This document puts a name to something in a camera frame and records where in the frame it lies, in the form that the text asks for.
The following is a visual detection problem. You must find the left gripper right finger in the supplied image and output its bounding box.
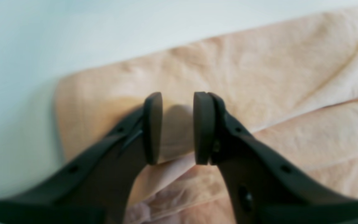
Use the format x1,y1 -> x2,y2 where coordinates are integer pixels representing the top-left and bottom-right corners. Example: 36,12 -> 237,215
193,92 -> 358,224

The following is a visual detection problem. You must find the peach T-shirt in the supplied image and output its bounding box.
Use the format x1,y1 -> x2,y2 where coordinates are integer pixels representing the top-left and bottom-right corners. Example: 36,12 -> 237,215
54,7 -> 358,224

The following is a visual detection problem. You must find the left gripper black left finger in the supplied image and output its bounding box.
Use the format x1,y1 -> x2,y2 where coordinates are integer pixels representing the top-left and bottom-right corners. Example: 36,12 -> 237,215
0,92 -> 163,224

